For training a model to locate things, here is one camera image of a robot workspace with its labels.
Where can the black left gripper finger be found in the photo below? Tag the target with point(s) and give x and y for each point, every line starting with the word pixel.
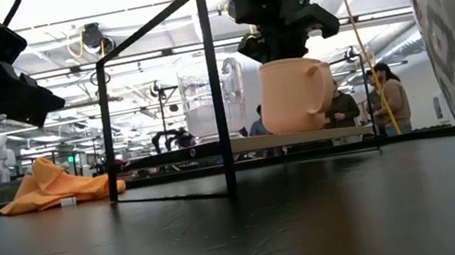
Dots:
pixel 25 85
pixel 12 106

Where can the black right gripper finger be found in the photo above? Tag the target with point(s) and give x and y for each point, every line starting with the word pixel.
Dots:
pixel 300 46
pixel 275 51

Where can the orange mug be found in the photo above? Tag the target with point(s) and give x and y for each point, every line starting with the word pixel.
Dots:
pixel 288 98

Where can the clear plastic mug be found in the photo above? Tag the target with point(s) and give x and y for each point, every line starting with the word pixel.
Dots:
pixel 202 118

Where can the black background robot arm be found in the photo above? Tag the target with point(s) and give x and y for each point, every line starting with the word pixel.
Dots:
pixel 180 138

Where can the person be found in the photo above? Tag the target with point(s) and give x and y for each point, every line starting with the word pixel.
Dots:
pixel 394 103
pixel 347 111
pixel 258 127

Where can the orange cloth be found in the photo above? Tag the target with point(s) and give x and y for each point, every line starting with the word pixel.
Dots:
pixel 55 188

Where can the black aluminium table frame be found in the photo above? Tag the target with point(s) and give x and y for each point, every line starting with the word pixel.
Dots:
pixel 421 135

